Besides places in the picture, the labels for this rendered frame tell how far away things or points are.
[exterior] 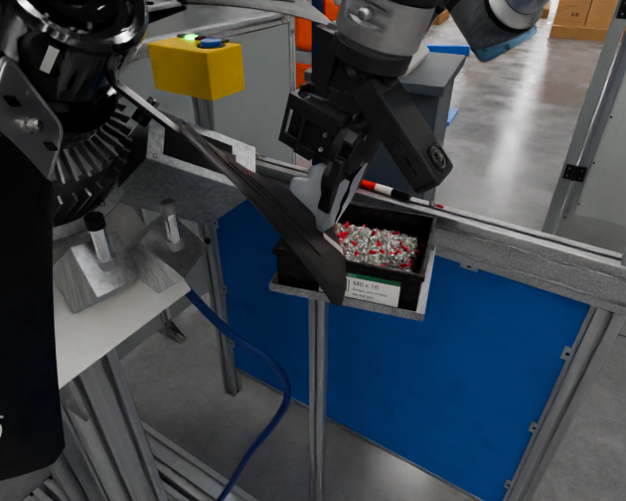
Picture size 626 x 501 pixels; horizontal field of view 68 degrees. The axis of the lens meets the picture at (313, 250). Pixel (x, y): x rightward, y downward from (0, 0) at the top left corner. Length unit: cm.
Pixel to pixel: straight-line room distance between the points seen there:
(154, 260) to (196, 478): 88
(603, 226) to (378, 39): 206
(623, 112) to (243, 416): 179
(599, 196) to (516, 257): 154
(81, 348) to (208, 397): 104
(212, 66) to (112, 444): 68
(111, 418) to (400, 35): 69
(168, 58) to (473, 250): 68
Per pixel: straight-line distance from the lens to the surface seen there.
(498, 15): 101
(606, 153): 226
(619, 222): 238
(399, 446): 131
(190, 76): 98
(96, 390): 79
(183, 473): 140
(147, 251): 59
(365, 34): 41
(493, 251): 82
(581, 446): 169
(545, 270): 82
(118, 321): 64
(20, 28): 42
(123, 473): 95
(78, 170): 55
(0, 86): 42
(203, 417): 158
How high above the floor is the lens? 126
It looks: 35 degrees down
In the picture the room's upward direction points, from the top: straight up
